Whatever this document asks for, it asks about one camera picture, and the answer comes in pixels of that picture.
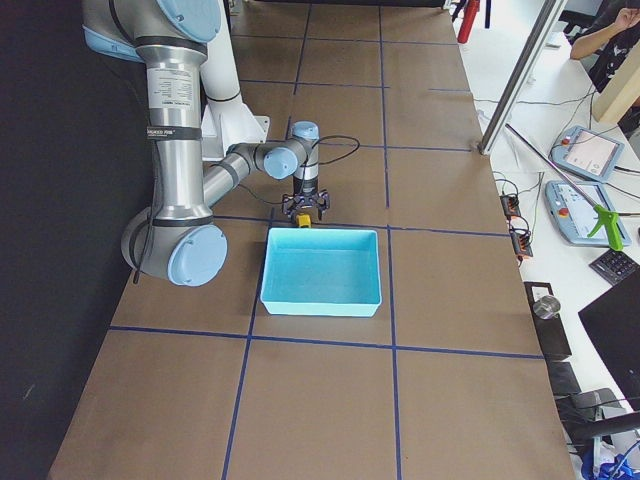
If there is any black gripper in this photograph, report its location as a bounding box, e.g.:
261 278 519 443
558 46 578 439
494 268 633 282
281 189 331 220

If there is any yellow beetle toy car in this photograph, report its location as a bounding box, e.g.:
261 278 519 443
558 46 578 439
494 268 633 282
295 213 312 228

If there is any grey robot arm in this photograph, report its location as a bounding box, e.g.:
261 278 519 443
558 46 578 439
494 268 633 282
82 1 330 287

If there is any teal plastic storage bin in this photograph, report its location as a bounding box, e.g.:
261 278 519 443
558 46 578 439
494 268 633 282
260 228 382 318

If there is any red cylinder bottle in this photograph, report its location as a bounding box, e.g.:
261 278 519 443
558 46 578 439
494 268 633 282
457 0 480 44

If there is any metal cylinder weight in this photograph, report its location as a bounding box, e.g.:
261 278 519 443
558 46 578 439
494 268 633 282
532 295 561 320

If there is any near teach pendant tablet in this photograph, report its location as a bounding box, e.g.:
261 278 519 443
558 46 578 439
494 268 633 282
544 180 632 247

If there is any teach pendant tablet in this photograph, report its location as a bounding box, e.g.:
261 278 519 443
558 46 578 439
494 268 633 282
544 180 632 247
551 126 624 182

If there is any far teach pendant tablet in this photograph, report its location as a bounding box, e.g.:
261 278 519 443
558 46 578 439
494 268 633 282
551 126 624 182

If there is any black keyboard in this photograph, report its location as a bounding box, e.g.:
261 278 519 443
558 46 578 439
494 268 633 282
589 249 639 285

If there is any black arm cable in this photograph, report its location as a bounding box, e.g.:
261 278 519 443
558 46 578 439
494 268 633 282
234 134 361 206

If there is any white camera mast pedestal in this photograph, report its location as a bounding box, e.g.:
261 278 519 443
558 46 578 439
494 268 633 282
200 1 270 161

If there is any green-handled reacher grabber tool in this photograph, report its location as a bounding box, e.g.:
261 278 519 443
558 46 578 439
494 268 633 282
505 123 623 251

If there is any aluminium frame post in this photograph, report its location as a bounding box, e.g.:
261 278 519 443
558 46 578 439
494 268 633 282
478 0 567 156

